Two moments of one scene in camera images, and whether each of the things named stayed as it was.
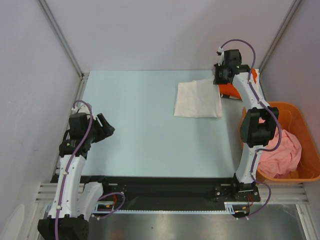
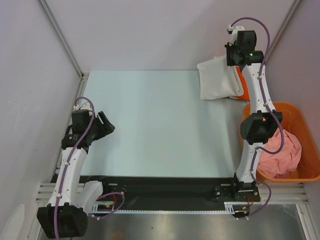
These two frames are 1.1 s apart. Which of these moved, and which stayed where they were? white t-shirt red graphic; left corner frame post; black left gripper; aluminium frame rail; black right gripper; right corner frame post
Moved: black right gripper; white t-shirt red graphic
Stayed: left corner frame post; aluminium frame rail; right corner frame post; black left gripper
